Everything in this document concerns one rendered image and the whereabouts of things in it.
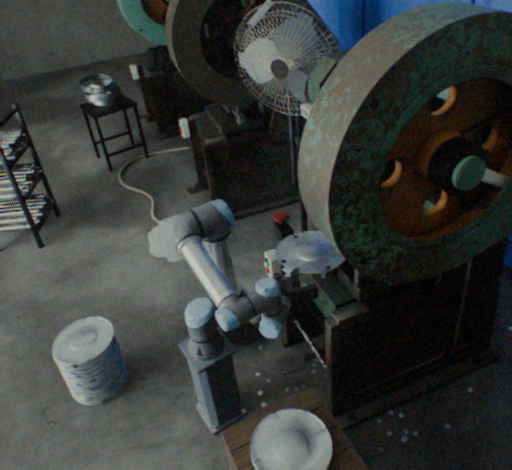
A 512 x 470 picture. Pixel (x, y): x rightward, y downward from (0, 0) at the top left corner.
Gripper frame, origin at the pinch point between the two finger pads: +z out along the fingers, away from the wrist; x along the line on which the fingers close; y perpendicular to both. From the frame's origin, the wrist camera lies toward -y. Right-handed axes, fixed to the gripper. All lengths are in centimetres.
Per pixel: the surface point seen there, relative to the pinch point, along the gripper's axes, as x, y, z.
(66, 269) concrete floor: 75, 179, 69
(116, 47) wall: 20, 406, 536
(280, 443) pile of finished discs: 46, -1, -42
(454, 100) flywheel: -69, -48, -6
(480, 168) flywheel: -53, -56, -16
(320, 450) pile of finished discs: 47, -15, -41
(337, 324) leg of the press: 18.8, -16.0, -7.1
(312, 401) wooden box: 47, -9, -21
